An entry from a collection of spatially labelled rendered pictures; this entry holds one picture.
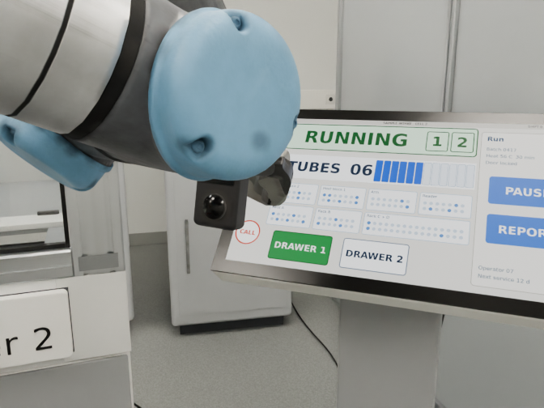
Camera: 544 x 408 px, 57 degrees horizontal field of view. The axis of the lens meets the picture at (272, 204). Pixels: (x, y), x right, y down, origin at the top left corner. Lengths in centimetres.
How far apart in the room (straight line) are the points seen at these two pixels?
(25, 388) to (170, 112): 78
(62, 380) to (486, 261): 68
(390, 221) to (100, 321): 49
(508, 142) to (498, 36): 95
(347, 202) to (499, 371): 118
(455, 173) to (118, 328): 59
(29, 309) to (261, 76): 69
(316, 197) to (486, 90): 107
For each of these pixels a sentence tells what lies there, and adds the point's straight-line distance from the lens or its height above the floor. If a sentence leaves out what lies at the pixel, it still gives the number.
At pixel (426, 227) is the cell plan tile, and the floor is 104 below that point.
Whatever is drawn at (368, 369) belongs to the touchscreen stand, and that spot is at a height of 78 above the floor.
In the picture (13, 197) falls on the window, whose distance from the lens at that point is 84.
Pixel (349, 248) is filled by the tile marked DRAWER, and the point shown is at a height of 101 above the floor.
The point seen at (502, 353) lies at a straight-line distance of 181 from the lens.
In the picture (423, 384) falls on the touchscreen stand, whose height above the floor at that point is 77.
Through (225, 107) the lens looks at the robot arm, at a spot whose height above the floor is 123.
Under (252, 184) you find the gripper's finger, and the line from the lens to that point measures 57.
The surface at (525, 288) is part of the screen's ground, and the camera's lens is 72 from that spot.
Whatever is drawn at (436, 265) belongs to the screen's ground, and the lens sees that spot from 72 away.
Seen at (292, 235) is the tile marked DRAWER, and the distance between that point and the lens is 76.
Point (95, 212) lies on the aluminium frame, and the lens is 83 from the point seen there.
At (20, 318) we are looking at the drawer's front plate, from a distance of 87.
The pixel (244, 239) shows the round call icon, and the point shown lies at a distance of 78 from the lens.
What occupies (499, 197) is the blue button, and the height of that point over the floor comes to 109.
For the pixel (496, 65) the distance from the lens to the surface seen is 173.
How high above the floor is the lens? 124
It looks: 13 degrees down
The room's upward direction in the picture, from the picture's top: straight up
